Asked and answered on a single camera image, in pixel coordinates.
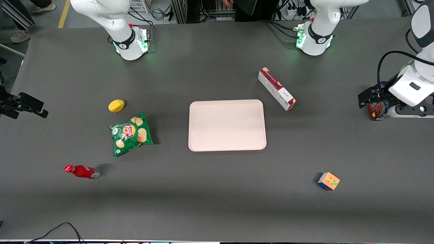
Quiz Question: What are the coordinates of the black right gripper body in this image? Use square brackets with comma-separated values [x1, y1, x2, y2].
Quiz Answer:
[0, 86, 21, 112]

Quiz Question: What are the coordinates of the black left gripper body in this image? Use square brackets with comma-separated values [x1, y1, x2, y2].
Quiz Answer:
[370, 85, 400, 104]

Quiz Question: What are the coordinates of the red cookie box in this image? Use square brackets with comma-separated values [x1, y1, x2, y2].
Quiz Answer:
[258, 67, 297, 111]

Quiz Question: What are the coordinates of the blue chocolate cookie box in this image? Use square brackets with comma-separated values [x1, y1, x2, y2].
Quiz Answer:
[367, 81, 391, 121]

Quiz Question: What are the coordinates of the beige plastic tray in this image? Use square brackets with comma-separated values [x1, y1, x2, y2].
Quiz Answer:
[188, 99, 267, 152]

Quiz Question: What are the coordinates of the white vented box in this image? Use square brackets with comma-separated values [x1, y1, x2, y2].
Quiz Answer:
[128, 0, 150, 15]

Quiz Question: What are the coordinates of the beige shoe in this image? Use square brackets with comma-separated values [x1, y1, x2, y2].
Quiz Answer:
[10, 30, 30, 43]
[30, 3, 57, 13]

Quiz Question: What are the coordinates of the yellow lemon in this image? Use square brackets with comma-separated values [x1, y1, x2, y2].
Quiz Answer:
[108, 99, 125, 113]

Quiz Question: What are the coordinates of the red soda bottle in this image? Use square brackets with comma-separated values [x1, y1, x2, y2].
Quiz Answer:
[64, 165, 100, 179]

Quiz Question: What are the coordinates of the colourful puzzle cube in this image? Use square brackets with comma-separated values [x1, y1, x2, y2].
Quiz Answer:
[317, 172, 340, 191]

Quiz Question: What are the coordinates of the green chips bag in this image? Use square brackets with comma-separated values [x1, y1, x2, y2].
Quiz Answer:
[109, 112, 154, 157]

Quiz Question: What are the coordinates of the person in dark clothing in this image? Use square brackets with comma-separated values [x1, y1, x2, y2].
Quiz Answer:
[185, 0, 282, 23]

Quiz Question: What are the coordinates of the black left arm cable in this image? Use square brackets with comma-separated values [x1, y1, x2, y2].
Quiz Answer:
[376, 29, 434, 99]

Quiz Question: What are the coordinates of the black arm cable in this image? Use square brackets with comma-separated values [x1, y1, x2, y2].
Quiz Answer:
[128, 9, 155, 38]
[376, 29, 434, 99]

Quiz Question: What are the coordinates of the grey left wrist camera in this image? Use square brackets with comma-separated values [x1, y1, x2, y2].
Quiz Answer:
[388, 104, 434, 118]

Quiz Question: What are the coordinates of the dark aluminium frame bar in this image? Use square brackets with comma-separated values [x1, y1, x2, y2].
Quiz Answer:
[2, 0, 36, 31]

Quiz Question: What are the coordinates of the black base cable bundle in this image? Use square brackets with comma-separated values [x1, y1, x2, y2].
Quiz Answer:
[259, 20, 300, 38]

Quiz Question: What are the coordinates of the thin black floor cable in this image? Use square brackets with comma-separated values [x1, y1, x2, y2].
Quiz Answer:
[24, 222, 85, 244]

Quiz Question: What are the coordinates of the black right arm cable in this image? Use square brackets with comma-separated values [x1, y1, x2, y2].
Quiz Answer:
[128, 9, 155, 38]

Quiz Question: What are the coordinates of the grey coiled cable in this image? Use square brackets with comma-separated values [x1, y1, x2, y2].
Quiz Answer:
[150, 6, 167, 21]

